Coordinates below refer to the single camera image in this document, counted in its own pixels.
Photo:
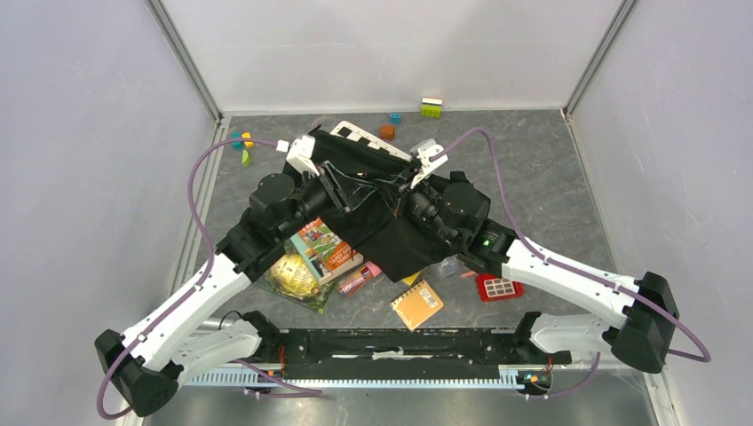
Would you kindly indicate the yellow wooden block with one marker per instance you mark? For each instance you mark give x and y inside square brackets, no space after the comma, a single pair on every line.
[247,140]

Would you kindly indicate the orange brown cube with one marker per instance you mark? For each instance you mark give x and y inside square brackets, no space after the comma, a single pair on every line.
[387,132]

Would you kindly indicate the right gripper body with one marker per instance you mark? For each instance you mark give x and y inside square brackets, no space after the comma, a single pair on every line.
[407,178]

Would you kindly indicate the black white chessboard mat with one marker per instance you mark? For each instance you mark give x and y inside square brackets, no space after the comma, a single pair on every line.
[361,137]

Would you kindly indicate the orange spiral notepad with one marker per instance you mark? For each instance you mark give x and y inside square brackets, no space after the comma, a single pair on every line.
[417,304]

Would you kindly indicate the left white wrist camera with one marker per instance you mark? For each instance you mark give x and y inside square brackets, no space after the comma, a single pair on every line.
[299,155]

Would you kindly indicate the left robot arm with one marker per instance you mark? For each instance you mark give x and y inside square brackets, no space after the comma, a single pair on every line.
[150,361]

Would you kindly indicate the teal paperback book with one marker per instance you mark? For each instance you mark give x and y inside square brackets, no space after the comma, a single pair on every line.
[312,260]

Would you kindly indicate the teal wooden block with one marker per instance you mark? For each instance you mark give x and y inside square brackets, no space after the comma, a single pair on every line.
[237,143]

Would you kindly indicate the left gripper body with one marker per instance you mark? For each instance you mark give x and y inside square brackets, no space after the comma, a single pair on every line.
[331,180]

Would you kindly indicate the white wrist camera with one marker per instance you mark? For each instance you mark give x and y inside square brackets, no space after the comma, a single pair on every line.
[426,158]
[299,155]

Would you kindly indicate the red calculator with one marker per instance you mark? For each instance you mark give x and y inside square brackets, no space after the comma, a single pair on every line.
[492,288]

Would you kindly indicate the green white lego brick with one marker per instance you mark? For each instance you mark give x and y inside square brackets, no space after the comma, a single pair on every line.
[431,107]

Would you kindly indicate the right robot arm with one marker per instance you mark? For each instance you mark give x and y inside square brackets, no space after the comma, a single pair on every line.
[634,319]

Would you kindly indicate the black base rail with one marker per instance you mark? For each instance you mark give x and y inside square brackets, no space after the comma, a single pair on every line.
[391,358]

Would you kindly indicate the yellow notebook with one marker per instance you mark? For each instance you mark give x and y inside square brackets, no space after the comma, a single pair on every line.
[411,279]

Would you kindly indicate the clear plastic box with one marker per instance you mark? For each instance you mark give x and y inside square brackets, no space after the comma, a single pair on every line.
[445,268]

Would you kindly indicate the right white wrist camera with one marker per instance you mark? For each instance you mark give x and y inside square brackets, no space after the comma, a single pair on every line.
[426,158]

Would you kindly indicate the black backpack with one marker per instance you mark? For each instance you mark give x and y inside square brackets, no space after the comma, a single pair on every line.
[399,246]

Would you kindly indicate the orange treehouse book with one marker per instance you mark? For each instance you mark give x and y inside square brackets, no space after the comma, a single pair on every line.
[337,255]

